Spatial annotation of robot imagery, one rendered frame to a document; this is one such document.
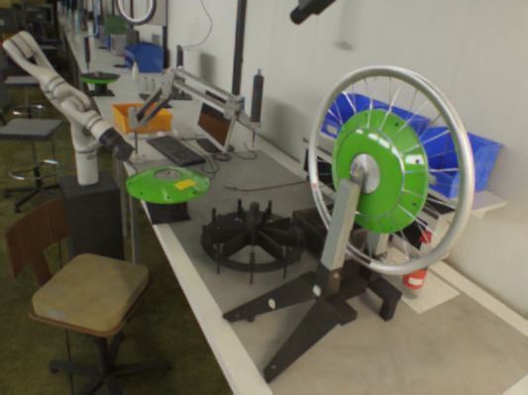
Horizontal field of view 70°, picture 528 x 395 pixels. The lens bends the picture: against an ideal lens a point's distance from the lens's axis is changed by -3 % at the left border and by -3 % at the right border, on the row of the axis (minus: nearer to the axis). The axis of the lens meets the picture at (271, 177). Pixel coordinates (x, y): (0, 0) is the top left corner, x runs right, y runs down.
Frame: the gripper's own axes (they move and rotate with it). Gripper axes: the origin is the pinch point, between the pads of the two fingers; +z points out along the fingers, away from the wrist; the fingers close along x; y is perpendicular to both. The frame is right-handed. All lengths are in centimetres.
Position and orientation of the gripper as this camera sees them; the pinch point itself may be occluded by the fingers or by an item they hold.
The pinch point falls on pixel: (136, 169)
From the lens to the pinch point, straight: 160.3
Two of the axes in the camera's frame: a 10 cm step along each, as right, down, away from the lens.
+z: 7.2, 6.9, 0.4
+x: 2.9, -3.5, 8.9
